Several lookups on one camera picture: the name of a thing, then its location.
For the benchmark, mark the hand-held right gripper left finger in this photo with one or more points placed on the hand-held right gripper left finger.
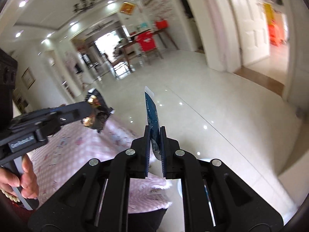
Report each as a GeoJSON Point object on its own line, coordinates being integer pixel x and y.
{"type": "Point", "coordinates": [146, 149]}

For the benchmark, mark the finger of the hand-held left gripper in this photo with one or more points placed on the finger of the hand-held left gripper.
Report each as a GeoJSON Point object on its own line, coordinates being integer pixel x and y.
{"type": "Point", "coordinates": [72, 113]}
{"type": "Point", "coordinates": [43, 113]}

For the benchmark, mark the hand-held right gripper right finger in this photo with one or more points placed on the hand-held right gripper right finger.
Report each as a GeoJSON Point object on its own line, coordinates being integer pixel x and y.
{"type": "Point", "coordinates": [163, 149]}

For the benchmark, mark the dark foil wrapper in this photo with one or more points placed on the dark foil wrapper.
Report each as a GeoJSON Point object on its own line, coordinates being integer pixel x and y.
{"type": "Point", "coordinates": [99, 116]}

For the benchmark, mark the blue and white packet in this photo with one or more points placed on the blue and white packet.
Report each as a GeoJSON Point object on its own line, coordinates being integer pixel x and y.
{"type": "Point", "coordinates": [152, 111]}

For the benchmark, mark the person's left hand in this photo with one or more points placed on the person's left hand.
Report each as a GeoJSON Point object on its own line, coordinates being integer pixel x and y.
{"type": "Point", "coordinates": [30, 183]}

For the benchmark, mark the small framed picture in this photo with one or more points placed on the small framed picture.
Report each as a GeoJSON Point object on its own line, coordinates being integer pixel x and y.
{"type": "Point", "coordinates": [29, 77]}

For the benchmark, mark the pink checked cartoon tablecloth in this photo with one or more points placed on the pink checked cartoon tablecloth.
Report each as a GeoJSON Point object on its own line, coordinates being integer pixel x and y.
{"type": "Point", "coordinates": [84, 149]}

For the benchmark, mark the hanging pale garment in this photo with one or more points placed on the hanging pale garment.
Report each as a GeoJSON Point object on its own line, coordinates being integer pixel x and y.
{"type": "Point", "coordinates": [73, 65]}

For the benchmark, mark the wooden dining chair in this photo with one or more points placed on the wooden dining chair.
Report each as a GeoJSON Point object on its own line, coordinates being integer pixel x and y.
{"type": "Point", "coordinates": [123, 69]}

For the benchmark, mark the dark cloth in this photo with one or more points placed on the dark cloth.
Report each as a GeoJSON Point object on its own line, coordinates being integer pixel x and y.
{"type": "Point", "coordinates": [144, 222]}

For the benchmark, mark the recessed ceiling lights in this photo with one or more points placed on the recessed ceiling lights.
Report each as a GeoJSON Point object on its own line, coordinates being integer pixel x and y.
{"type": "Point", "coordinates": [22, 4]}

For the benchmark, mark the wooden dining table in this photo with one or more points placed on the wooden dining table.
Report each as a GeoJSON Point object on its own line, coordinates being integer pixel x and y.
{"type": "Point", "coordinates": [147, 32]}

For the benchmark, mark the large black chandelier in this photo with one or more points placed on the large black chandelier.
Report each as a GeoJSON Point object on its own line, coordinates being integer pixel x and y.
{"type": "Point", "coordinates": [84, 3]}

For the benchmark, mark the teal box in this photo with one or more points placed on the teal box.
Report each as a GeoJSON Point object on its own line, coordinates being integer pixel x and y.
{"type": "Point", "coordinates": [144, 25]}

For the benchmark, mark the red bag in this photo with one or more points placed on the red bag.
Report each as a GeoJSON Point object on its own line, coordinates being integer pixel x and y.
{"type": "Point", "coordinates": [161, 25]}

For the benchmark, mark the white panel door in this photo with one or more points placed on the white panel door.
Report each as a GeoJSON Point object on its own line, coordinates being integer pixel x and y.
{"type": "Point", "coordinates": [253, 24]}

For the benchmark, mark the orange plastic stool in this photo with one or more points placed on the orange plastic stool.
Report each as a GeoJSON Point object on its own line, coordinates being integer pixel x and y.
{"type": "Point", "coordinates": [274, 33]}

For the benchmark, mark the yellow plastic item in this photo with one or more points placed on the yellow plastic item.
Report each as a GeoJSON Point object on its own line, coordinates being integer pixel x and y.
{"type": "Point", "coordinates": [269, 14]}

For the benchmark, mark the red diamond wall decoration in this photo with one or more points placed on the red diamond wall decoration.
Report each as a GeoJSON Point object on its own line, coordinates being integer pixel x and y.
{"type": "Point", "coordinates": [128, 9]}

